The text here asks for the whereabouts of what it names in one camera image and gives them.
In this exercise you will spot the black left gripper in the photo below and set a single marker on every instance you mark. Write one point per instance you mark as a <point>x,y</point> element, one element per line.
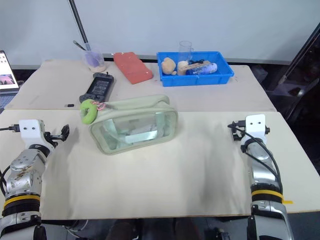
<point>50,141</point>

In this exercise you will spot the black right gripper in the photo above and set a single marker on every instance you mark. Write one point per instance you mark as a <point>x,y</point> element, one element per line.
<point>238,135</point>

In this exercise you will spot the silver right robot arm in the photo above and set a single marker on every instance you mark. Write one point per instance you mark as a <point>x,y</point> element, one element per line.
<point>263,180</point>

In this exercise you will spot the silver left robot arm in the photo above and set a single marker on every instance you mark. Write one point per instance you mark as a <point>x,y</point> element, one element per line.
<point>23,172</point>

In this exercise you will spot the green transparent pouch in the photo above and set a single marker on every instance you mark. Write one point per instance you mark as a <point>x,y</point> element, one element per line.
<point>135,125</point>

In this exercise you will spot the small black usb stick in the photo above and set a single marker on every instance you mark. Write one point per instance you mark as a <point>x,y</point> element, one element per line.
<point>69,105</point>

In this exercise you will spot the green donut plush charm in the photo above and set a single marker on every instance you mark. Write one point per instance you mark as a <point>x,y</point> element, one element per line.
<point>88,113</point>

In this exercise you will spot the black handheld controller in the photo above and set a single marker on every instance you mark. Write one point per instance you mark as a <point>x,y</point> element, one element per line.
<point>98,87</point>

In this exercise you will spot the blue plastic bin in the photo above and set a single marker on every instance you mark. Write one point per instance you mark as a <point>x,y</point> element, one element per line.
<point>197,79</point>

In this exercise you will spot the blue purple plastic bottle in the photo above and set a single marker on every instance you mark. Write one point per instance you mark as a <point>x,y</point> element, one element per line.
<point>206,68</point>

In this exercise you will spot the open laptop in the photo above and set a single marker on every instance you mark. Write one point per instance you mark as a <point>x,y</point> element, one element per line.
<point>7,80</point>

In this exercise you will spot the clear beaker purple contents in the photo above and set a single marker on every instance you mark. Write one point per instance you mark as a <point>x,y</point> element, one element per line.
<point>94,61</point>

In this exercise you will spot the brown wooden stick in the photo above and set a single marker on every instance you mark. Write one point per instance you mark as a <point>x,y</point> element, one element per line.
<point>197,65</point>

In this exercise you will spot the black tripod stand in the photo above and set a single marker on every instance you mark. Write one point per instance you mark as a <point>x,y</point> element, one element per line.
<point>297,75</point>

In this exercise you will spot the beige bread toy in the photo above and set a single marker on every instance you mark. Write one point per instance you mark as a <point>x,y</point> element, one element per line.
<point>183,67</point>

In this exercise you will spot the clear plastic measuring cup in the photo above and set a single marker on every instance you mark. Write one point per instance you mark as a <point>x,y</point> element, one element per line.
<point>185,51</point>

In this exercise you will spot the black ribbed pole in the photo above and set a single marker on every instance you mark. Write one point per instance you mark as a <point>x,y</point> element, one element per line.
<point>78,21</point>

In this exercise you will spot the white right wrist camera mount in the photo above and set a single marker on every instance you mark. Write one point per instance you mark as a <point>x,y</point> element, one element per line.
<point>255,126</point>

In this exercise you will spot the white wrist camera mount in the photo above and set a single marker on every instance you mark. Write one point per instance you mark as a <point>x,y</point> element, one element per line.
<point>255,126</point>
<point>30,131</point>

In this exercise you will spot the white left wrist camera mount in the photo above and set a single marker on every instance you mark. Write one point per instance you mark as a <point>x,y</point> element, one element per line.
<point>30,131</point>

